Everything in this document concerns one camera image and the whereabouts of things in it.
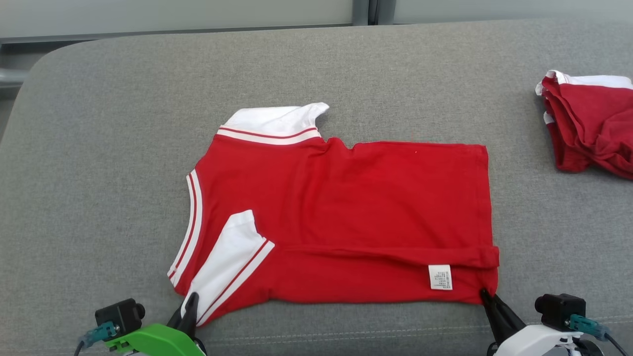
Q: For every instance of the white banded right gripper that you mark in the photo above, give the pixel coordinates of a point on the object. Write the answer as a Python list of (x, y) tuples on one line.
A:
[(534, 343)]

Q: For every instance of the red shorts with white hem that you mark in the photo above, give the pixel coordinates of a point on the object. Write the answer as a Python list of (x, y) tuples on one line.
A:
[(593, 128)]

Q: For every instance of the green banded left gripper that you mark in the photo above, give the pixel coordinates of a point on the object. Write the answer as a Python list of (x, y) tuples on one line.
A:
[(153, 341)]

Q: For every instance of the red jersey with white trim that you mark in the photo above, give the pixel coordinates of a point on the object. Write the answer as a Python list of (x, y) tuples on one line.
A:
[(346, 207)]

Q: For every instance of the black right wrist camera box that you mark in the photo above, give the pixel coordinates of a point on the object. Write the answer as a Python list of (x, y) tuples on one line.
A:
[(559, 310)]

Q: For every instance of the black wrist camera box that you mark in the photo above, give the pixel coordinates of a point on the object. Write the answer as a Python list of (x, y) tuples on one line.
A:
[(559, 310), (118, 314)]

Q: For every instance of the grey partition post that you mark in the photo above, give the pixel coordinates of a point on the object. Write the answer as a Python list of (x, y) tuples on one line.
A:
[(386, 11), (361, 11)]

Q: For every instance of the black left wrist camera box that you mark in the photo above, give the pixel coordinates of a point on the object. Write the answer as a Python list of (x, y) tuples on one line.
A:
[(118, 314)]

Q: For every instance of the dark grey baseboard strip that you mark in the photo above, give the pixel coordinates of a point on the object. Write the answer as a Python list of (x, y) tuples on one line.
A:
[(148, 33)]

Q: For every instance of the grey chair base leg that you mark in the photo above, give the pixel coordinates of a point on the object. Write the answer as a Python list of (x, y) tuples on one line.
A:
[(11, 78)]

